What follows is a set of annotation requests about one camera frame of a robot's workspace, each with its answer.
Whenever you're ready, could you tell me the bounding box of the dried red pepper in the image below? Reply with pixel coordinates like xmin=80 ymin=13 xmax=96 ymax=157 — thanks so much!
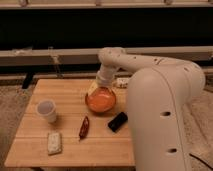
xmin=79 ymin=117 xmax=89 ymax=139

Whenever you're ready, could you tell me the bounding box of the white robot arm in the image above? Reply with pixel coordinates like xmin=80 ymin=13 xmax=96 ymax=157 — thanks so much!
xmin=96 ymin=47 xmax=205 ymax=171

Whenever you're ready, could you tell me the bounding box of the orange bowl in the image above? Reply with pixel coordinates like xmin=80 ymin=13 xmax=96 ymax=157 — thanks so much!
xmin=85 ymin=87 xmax=116 ymax=113

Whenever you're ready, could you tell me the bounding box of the small white packet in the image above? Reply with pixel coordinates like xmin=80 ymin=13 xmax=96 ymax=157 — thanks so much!
xmin=116 ymin=78 xmax=129 ymax=88

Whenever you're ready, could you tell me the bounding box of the black rectangular object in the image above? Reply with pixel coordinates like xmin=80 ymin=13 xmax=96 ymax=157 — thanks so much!
xmin=108 ymin=112 xmax=128 ymax=132

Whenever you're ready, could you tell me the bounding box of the white plastic cup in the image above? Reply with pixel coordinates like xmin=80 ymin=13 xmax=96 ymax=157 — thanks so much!
xmin=36 ymin=99 xmax=57 ymax=123

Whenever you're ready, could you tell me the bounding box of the wooden table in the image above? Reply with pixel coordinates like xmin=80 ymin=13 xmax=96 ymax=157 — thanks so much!
xmin=5 ymin=79 xmax=134 ymax=167

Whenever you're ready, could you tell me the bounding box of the white sponge block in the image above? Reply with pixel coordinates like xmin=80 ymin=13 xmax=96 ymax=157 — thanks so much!
xmin=47 ymin=132 xmax=62 ymax=155

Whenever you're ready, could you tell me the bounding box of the white wall rail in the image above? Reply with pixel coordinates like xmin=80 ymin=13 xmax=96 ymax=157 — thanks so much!
xmin=0 ymin=46 xmax=213 ymax=66

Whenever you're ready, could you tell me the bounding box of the black floor cable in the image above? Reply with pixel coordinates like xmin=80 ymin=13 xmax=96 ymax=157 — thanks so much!
xmin=189 ymin=152 xmax=213 ymax=170

